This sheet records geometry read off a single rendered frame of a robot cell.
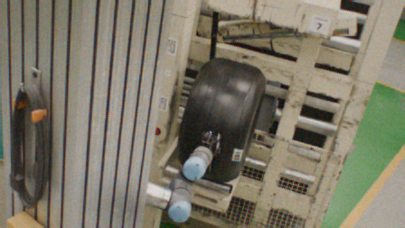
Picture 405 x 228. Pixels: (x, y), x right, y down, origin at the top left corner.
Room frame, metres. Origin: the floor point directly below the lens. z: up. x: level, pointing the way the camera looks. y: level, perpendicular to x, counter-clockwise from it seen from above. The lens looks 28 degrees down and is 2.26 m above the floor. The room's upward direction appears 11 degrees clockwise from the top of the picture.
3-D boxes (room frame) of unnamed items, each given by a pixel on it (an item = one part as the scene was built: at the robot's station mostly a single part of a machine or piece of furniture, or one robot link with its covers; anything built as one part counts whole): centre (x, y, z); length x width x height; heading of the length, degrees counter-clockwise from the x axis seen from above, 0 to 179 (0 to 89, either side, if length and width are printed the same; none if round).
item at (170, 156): (2.08, 0.11, 0.90); 0.40 x 0.03 x 0.10; 169
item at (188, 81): (2.46, 0.08, 1.05); 0.20 x 0.15 x 0.30; 79
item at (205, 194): (1.91, -0.03, 0.84); 0.36 x 0.09 x 0.06; 79
